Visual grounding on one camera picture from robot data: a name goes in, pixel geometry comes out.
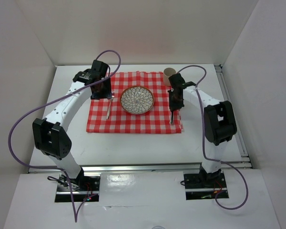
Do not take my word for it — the silver metal fork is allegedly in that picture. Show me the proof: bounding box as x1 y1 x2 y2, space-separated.
106 92 115 120

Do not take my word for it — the beige paper cup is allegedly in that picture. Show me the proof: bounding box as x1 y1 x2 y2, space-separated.
163 67 176 87

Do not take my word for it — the silver metal knife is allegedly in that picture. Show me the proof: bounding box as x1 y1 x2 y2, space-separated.
170 111 174 125

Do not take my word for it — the red white checkered cloth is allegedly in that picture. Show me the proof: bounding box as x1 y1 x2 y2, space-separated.
86 71 183 134

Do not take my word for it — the floral patterned ceramic plate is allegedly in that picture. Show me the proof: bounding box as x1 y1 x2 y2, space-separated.
120 85 154 115

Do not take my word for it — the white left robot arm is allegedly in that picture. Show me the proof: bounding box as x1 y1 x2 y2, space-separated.
32 60 112 190

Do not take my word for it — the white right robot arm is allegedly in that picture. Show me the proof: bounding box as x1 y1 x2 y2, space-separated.
168 73 237 187

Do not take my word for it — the aluminium frame rail right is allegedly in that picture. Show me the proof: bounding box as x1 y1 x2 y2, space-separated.
214 65 253 169

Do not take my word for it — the aluminium frame rail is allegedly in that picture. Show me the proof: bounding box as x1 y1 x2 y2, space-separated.
28 158 252 173
214 65 253 169

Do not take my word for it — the aluminium frame rail front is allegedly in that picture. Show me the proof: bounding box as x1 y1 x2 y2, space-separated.
28 158 252 173

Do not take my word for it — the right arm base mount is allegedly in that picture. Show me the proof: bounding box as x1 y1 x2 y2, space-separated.
180 173 229 200

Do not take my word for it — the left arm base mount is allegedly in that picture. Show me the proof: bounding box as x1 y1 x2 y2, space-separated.
47 175 101 203

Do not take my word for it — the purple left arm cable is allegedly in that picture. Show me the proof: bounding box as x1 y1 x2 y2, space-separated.
8 50 122 223

